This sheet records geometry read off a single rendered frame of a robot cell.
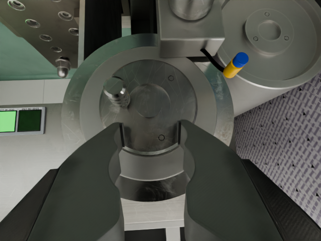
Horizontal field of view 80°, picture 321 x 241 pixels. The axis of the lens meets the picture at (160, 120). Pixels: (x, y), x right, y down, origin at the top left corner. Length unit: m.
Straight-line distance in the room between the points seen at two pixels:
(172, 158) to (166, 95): 0.05
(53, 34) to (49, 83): 2.92
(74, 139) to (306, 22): 0.25
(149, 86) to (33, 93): 3.33
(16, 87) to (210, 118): 3.53
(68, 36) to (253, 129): 0.41
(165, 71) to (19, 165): 0.49
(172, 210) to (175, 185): 0.35
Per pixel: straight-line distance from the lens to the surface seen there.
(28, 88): 3.52
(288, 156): 0.30
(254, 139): 0.37
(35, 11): 0.44
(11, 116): 0.60
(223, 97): 0.18
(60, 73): 0.57
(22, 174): 0.58
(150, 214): 0.51
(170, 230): 0.53
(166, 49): 0.17
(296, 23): 0.26
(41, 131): 0.56
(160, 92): 0.15
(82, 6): 0.23
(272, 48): 0.22
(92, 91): 0.17
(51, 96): 3.32
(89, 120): 0.17
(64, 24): 0.46
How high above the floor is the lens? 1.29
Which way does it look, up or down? 11 degrees down
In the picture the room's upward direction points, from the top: 177 degrees clockwise
